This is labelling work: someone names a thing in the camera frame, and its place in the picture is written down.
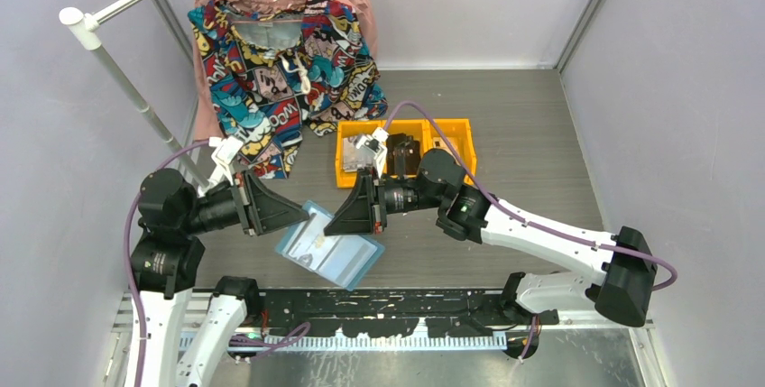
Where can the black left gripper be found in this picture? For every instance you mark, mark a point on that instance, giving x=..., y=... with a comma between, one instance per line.
x=261, y=208

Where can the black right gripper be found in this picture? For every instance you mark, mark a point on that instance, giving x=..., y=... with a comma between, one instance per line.
x=364, y=210

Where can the blue leather card holder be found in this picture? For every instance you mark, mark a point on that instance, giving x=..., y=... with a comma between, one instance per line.
x=341, y=259

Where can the yellow three-compartment bin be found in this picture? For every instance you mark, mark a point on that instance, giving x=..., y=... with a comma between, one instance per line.
x=421, y=129

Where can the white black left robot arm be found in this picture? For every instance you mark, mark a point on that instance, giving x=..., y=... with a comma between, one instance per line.
x=164, y=266

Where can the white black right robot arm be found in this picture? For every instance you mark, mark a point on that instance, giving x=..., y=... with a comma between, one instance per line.
x=613, y=274

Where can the silver cards stack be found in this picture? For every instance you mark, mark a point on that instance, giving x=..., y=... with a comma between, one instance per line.
x=354, y=159

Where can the black cards stack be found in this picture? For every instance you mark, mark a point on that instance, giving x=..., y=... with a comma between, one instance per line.
x=403, y=156

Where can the orange cards stack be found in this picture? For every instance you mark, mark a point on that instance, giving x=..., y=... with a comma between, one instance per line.
x=446, y=144

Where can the colourful comic print shorts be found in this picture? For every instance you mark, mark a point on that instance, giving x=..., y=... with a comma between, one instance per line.
x=271, y=75

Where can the white metal clothes rack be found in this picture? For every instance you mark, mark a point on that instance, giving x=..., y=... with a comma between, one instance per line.
x=84, y=28

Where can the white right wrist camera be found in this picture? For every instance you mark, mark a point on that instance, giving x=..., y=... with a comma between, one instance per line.
x=374, y=147

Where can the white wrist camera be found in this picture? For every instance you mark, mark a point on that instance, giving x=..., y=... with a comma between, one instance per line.
x=374, y=147
x=225, y=151

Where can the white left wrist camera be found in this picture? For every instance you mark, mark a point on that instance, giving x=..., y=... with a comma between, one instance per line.
x=225, y=151

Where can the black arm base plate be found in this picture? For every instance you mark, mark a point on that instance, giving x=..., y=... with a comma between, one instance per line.
x=383, y=313

